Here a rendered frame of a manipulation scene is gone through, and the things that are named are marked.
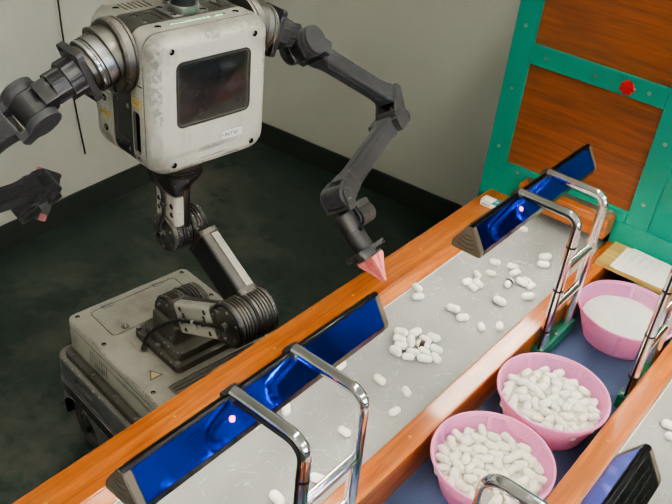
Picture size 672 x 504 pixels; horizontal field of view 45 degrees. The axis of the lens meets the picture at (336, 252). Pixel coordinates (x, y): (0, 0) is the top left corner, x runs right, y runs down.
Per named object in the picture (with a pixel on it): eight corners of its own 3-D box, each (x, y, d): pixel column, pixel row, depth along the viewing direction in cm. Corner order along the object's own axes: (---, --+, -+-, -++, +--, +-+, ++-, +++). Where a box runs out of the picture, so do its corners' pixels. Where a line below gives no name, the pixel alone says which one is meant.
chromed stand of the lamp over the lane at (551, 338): (475, 330, 222) (510, 189, 197) (512, 299, 236) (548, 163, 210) (537, 364, 213) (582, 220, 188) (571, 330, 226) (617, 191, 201)
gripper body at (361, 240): (386, 242, 215) (371, 219, 215) (363, 258, 208) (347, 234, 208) (372, 251, 220) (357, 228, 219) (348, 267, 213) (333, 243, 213)
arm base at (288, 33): (247, 46, 207) (261, 0, 204) (270, 51, 214) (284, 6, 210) (269, 57, 203) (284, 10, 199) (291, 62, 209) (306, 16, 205)
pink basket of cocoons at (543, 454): (399, 487, 176) (406, 457, 170) (465, 422, 193) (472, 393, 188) (507, 561, 163) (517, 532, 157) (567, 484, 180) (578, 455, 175)
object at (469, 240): (449, 245, 189) (455, 219, 185) (569, 161, 231) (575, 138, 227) (479, 260, 185) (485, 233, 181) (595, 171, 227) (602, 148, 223)
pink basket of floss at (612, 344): (586, 366, 214) (595, 339, 209) (558, 303, 236) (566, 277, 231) (683, 370, 216) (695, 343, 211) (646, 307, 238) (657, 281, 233)
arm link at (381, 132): (374, 114, 241) (404, 103, 234) (384, 130, 244) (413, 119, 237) (311, 199, 213) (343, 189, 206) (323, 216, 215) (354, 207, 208)
